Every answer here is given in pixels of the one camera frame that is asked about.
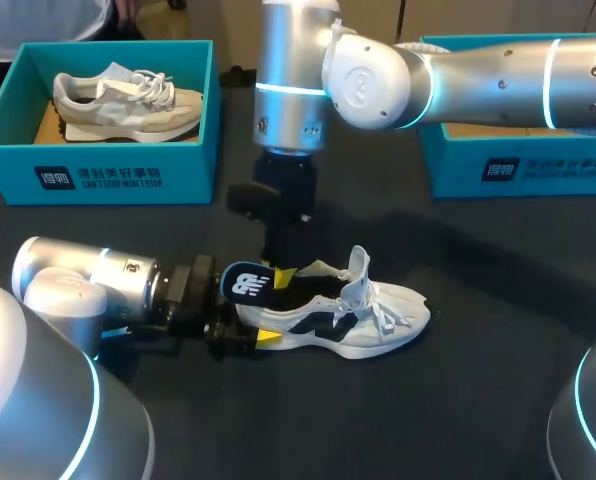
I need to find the grey and white shoe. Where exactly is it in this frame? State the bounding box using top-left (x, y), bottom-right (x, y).
top-left (52, 61), bottom-right (205, 144)

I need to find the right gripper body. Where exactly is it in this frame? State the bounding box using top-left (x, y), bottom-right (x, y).
top-left (226, 148), bottom-right (320, 262)

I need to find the black and blue insole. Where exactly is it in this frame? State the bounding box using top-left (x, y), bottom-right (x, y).
top-left (220, 260), bottom-right (280, 306)

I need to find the white shoe with black mark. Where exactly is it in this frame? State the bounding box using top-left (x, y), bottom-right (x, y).
top-left (235, 244), bottom-right (433, 362)

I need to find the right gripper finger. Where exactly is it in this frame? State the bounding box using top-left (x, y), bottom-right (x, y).
top-left (272, 259), bottom-right (299, 291)

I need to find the person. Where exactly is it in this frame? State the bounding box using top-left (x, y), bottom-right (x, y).
top-left (0, 0), bottom-right (148, 65)

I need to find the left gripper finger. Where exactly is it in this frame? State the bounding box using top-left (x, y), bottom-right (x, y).
top-left (205, 322), bottom-right (283, 360)

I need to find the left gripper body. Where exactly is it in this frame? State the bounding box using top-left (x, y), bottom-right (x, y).
top-left (160, 254), bottom-right (240, 352)

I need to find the teal box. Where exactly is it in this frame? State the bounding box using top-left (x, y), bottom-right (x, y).
top-left (417, 33), bottom-right (596, 202)
top-left (0, 40), bottom-right (223, 207)

